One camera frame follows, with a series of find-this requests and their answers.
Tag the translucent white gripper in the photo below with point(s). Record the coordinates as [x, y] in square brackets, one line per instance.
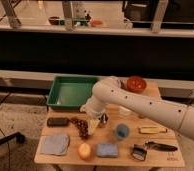
[92, 125]

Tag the dark purple grapes bunch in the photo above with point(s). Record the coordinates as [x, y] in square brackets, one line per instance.
[82, 126]

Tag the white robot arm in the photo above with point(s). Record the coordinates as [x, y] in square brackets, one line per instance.
[175, 116]

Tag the metal cup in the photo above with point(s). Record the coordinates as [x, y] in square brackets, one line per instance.
[103, 120]

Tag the blue cup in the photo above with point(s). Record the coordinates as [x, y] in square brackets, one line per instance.
[121, 131]

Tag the white plastic cup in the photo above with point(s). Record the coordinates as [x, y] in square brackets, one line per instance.
[124, 112]

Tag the yellow red apple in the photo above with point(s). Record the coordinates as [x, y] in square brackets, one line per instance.
[84, 151]

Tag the blue sponge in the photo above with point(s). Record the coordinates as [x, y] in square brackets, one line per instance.
[107, 150]

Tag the black rectangular case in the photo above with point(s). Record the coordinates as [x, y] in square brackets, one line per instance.
[57, 122]

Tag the green plastic tray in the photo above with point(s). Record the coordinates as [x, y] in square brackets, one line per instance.
[70, 92]

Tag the grey blue cloth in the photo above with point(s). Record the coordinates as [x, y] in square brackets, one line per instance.
[56, 144]

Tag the orange bowl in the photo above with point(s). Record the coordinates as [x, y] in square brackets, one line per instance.
[136, 84]

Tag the black chair base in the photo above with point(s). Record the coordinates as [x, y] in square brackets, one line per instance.
[20, 138]

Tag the yellow handled knife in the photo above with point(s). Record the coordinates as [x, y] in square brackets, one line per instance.
[152, 130]

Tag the black handled peeler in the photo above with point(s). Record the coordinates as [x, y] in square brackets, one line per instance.
[139, 152]

